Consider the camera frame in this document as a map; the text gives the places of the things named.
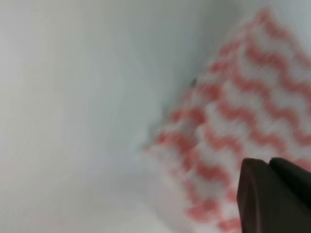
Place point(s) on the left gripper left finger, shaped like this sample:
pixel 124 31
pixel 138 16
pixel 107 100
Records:
pixel 266 204

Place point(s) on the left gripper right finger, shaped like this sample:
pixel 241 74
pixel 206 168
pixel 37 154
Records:
pixel 297 179

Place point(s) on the pink white wavy towel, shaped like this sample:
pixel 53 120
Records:
pixel 254 100

